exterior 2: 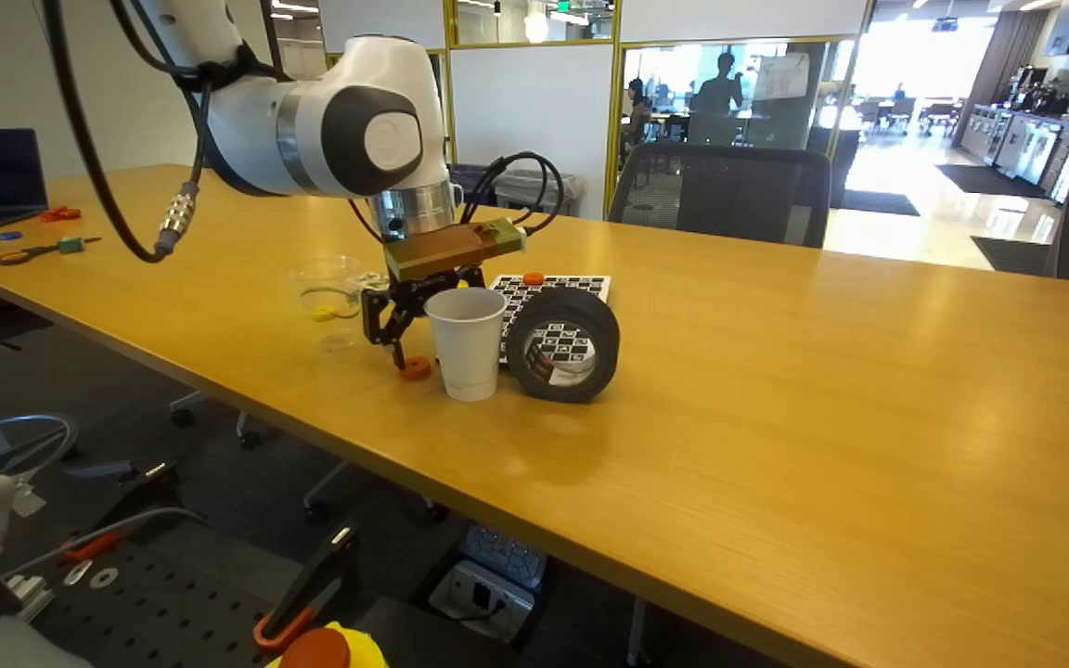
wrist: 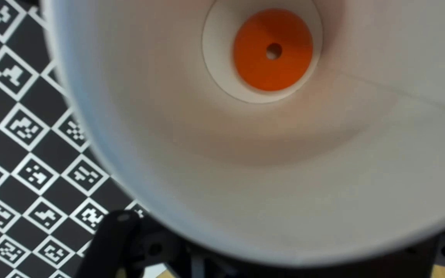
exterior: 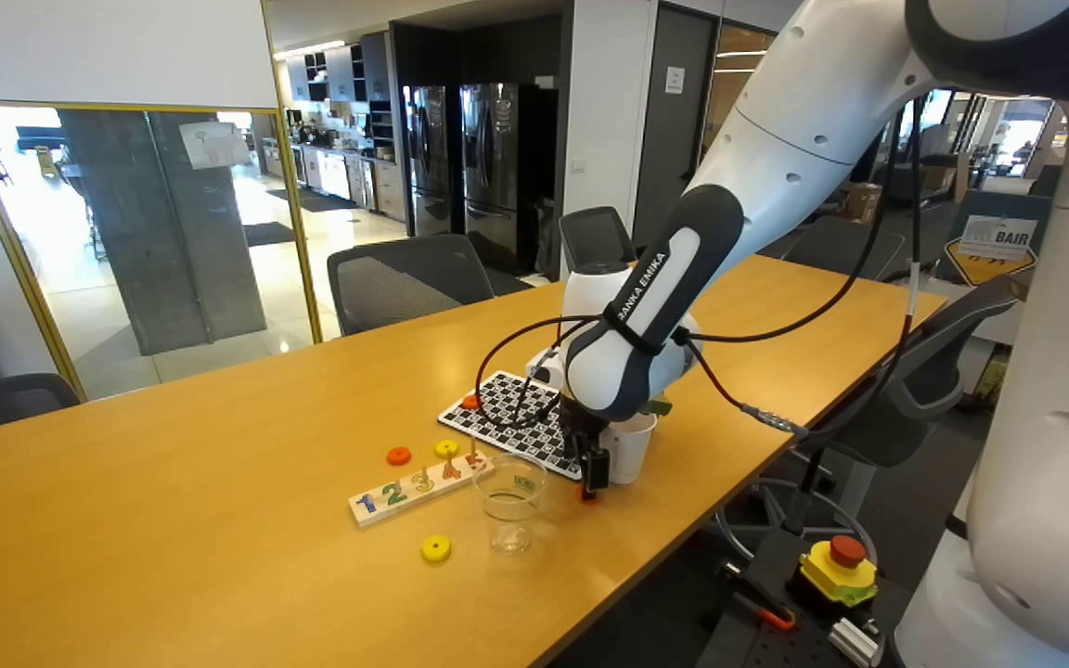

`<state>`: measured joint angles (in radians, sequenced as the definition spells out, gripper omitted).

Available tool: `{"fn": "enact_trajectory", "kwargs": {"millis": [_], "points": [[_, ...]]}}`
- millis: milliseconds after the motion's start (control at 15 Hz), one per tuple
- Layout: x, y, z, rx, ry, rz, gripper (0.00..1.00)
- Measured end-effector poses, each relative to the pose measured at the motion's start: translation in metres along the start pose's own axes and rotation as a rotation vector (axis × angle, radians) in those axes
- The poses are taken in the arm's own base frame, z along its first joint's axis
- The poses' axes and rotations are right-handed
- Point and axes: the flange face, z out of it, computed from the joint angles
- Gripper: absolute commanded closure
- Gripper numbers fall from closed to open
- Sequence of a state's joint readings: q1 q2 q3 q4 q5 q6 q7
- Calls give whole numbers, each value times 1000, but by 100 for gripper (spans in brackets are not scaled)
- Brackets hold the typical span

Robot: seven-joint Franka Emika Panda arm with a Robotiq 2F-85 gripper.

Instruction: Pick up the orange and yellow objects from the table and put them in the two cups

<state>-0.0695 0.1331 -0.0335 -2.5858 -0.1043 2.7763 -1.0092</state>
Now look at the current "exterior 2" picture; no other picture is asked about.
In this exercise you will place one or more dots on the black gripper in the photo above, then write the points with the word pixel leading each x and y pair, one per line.
pixel 399 299

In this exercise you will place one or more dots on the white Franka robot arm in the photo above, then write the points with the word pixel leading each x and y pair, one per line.
pixel 237 132

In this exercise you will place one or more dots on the clear glass cup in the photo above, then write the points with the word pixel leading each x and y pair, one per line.
pixel 334 300

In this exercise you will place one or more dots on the white paper cup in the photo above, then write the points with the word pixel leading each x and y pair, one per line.
pixel 467 346

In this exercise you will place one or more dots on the black white marker checkerboard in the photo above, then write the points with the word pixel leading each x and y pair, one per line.
pixel 516 290

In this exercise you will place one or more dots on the black white toy wheel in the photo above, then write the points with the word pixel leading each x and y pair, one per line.
pixel 608 340

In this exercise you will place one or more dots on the black orange clamp tool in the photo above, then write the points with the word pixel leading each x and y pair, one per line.
pixel 305 595

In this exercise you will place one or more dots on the grey floor power box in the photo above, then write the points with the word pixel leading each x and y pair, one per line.
pixel 482 595

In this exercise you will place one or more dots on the yellow red emergency stop button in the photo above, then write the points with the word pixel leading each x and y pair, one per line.
pixel 332 652

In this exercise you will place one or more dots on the small red toy piece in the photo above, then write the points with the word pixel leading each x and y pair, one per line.
pixel 62 211

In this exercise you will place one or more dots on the grey office chair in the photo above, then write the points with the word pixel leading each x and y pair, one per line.
pixel 721 190

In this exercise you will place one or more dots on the person in dark clothes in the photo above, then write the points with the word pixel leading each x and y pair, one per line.
pixel 717 94

